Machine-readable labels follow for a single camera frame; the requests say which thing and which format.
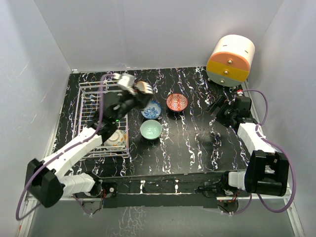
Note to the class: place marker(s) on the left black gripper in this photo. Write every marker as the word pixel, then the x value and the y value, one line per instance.
pixel 140 100

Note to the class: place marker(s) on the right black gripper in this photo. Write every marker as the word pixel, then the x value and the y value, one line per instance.
pixel 214 105

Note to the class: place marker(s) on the white bowl orange rim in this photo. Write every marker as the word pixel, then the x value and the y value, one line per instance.
pixel 144 87

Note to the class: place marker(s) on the white floral bowl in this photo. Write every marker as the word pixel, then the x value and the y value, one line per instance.
pixel 116 142

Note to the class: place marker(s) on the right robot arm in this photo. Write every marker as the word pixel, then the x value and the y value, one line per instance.
pixel 267 171

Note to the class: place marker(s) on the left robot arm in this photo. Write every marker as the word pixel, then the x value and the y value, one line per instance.
pixel 44 177

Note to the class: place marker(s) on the blue patterned bowl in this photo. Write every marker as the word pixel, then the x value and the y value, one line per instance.
pixel 152 111

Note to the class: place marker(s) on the mint green bowl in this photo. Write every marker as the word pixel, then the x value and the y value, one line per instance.
pixel 151 129

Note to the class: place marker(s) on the red patterned bowl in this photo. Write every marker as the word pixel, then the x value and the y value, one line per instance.
pixel 176 102

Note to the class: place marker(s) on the round pastel drawer cabinet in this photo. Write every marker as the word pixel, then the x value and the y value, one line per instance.
pixel 230 62

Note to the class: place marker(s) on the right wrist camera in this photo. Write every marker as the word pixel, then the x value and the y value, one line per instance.
pixel 240 93

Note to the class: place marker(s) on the white wire dish rack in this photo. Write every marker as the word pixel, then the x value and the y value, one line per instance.
pixel 87 104

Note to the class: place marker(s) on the aluminium frame rail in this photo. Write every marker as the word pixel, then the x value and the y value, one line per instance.
pixel 186 189

